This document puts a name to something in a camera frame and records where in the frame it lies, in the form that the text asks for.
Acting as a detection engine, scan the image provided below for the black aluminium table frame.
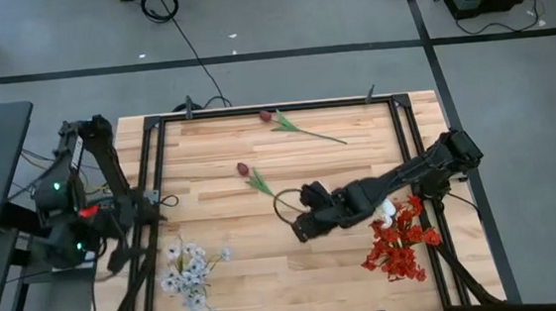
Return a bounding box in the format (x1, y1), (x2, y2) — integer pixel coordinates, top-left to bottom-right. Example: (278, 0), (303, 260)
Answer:
(73, 86), (508, 311)

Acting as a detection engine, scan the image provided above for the black coiled cable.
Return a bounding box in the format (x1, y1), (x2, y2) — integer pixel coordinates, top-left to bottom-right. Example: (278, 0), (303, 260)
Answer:
(139, 0), (234, 115)

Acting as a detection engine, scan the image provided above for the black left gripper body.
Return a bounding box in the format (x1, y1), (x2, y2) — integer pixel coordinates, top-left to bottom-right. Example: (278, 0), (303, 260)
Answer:
(39, 213), (149, 282)

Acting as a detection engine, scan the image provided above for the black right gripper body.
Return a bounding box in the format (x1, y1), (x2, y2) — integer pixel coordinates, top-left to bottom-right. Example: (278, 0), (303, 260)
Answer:
(286, 174), (384, 246)

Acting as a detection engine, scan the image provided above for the dark red tulip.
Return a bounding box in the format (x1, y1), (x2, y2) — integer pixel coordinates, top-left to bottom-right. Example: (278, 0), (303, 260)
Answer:
(236, 156), (309, 220)
(258, 103), (349, 153)

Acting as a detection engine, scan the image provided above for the red tape tab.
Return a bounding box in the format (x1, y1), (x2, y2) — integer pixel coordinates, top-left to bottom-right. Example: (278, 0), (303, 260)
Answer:
(77, 204), (101, 220)

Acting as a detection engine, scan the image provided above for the large white flower bunch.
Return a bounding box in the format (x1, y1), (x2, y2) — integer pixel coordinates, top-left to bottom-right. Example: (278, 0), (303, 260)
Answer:
(158, 246), (238, 311)

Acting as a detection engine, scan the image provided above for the black frame clamp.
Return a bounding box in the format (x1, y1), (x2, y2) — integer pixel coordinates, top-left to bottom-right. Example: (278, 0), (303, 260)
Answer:
(181, 94), (196, 120)
(362, 83), (379, 105)

